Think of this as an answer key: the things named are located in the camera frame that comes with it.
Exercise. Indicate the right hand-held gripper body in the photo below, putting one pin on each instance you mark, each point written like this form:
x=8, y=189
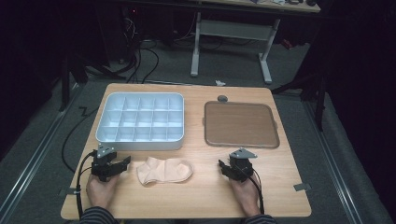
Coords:
x=241, y=168

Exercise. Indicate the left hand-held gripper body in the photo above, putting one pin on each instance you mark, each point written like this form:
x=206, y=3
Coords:
x=102, y=165

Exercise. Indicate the beige sock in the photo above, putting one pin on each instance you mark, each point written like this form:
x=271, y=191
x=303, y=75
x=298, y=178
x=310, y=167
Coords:
x=165, y=170

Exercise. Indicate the white compartment box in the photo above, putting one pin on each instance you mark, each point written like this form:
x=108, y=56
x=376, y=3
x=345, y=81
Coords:
x=140, y=119

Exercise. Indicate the person's left hand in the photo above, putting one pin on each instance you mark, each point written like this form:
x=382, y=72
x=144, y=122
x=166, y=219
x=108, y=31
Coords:
x=99, y=193

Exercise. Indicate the person's right hand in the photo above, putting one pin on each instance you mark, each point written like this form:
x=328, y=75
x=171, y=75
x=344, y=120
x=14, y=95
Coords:
x=247, y=196

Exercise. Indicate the grey tape piece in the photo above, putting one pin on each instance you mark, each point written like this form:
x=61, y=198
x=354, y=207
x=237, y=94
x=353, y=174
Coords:
x=70, y=191
x=302, y=187

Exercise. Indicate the brown tray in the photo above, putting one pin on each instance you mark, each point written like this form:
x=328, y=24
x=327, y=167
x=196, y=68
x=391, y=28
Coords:
x=241, y=124

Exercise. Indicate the grey round table plug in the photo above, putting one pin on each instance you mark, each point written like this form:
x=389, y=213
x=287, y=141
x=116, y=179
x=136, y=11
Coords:
x=222, y=98

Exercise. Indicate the white crumpled paper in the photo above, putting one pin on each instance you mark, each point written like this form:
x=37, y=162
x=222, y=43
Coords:
x=220, y=83

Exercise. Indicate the black stand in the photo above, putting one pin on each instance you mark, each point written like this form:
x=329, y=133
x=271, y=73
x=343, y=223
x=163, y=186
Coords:
x=319, y=99
x=65, y=84

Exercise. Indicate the desk with white legs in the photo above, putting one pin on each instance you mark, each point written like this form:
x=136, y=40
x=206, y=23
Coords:
x=233, y=29

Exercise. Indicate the metal floor rail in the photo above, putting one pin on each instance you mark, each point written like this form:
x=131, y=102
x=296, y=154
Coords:
x=37, y=149
x=330, y=161

